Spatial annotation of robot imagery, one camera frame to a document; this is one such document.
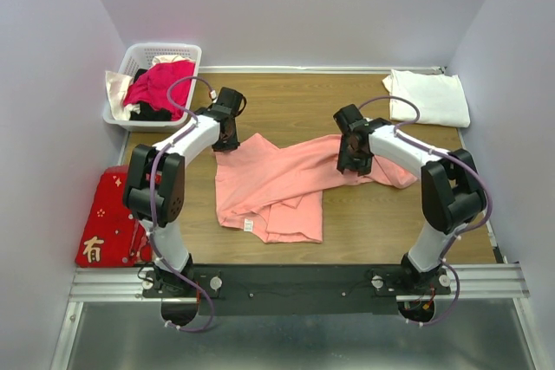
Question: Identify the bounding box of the salmon pink t shirt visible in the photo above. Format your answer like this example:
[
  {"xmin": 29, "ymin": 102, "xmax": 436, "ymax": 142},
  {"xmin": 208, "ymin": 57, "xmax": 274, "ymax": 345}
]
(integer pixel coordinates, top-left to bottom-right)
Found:
[{"xmin": 215, "ymin": 133, "xmax": 417, "ymax": 243}]

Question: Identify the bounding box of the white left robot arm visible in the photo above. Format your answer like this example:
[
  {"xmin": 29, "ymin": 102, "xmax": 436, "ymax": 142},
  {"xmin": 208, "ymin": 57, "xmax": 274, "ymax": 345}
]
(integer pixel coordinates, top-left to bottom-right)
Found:
[{"xmin": 122, "ymin": 88, "xmax": 247, "ymax": 297}]

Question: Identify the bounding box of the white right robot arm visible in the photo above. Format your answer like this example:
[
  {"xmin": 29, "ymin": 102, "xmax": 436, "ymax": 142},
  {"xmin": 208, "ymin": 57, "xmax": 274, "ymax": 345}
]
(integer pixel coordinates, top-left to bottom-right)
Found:
[{"xmin": 333, "ymin": 104, "xmax": 489, "ymax": 294}]

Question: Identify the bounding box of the magenta t shirt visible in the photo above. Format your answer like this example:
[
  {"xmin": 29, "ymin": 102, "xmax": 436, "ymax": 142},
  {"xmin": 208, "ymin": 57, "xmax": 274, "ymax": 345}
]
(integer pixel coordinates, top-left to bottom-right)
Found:
[{"xmin": 123, "ymin": 61, "xmax": 195, "ymax": 121}]

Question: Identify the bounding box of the black garment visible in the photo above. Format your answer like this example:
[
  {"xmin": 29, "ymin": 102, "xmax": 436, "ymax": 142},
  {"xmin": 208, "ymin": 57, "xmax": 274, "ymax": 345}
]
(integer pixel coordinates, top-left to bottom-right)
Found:
[{"xmin": 126, "ymin": 68, "xmax": 173, "ymax": 122}]

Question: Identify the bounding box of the folded white t shirt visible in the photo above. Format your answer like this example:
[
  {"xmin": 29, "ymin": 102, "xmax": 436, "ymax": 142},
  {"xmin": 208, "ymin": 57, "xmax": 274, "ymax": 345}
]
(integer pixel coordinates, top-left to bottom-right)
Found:
[{"xmin": 382, "ymin": 69, "xmax": 471, "ymax": 128}]

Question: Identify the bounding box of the white plastic laundry basket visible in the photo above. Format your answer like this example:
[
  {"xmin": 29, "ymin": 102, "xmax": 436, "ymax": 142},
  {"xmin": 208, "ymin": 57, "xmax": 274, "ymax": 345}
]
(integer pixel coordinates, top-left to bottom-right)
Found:
[{"xmin": 103, "ymin": 42, "xmax": 202, "ymax": 133}]

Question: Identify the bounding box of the cream white garment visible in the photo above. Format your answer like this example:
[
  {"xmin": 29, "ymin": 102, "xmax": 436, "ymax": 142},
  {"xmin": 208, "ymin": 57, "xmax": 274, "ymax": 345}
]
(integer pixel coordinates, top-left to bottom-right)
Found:
[{"xmin": 105, "ymin": 55, "xmax": 196, "ymax": 121}]

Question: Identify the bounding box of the red printed cloth bag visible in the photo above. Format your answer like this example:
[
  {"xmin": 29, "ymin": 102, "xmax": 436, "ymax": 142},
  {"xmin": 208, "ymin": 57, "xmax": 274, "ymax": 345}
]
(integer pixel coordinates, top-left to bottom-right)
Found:
[{"xmin": 75, "ymin": 166, "xmax": 152, "ymax": 268}]

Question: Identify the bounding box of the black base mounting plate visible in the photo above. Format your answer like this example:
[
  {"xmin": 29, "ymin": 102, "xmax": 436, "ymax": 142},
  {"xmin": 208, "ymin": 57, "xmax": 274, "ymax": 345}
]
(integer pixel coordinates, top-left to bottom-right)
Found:
[{"xmin": 141, "ymin": 263, "xmax": 451, "ymax": 321}]

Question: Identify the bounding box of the aluminium frame rail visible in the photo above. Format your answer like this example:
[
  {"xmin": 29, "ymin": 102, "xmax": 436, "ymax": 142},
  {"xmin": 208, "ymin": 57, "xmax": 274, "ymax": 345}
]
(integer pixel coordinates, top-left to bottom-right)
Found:
[{"xmin": 52, "ymin": 264, "xmax": 535, "ymax": 369}]

